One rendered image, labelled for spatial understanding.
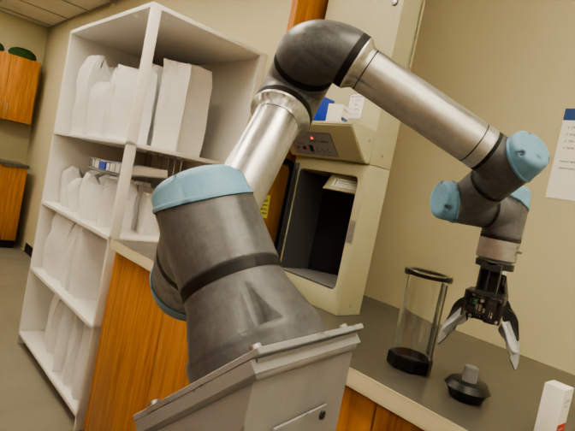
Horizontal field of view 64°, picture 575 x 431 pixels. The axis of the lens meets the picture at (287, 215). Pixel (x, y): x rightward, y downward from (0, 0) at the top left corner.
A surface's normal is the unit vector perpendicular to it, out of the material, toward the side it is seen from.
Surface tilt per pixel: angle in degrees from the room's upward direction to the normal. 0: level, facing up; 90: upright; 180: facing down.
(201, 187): 61
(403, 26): 90
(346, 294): 90
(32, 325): 90
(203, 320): 74
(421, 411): 90
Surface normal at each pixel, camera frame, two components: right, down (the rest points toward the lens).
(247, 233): 0.54, -0.51
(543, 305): -0.72, -0.11
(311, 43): -0.43, 0.01
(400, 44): 0.73, 0.18
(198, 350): -0.70, -0.31
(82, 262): 0.25, 0.05
